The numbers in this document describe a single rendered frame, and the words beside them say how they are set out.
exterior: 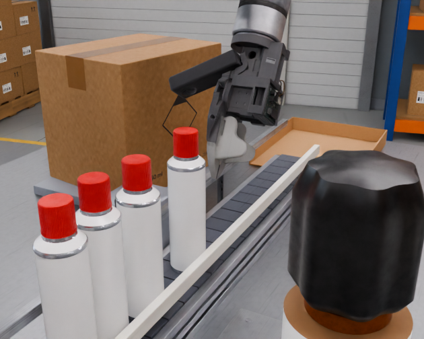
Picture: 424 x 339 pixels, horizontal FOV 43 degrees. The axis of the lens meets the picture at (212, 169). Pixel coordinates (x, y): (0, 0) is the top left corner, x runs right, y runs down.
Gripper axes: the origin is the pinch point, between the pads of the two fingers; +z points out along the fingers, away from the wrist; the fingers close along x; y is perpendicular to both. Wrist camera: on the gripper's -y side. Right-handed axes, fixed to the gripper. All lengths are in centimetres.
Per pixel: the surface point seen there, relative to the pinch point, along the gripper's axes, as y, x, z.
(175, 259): -0.1, -4.2, 13.8
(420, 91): -8, 327, -115
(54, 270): 1.3, -30.8, 15.0
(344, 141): 3, 68, -21
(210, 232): -1.3, 7.8, 9.3
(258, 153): -12, 50, -11
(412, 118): -9, 329, -96
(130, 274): 0.7, -16.6, 15.6
